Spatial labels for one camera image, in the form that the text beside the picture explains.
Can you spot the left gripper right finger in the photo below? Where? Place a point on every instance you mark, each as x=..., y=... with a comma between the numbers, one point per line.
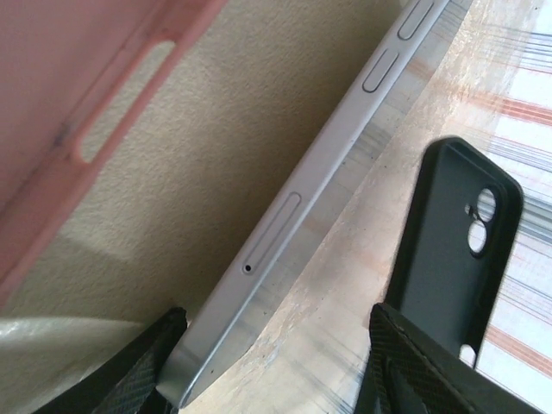
x=409, y=379

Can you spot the silver smartphone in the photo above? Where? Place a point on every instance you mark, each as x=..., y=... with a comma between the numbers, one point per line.
x=280, y=224

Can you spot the pink silicone phone case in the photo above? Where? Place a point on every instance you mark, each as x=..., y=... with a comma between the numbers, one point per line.
x=52, y=64

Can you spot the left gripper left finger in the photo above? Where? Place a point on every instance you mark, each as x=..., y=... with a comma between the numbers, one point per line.
x=129, y=379

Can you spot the black phone case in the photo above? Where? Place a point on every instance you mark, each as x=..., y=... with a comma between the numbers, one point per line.
x=435, y=224

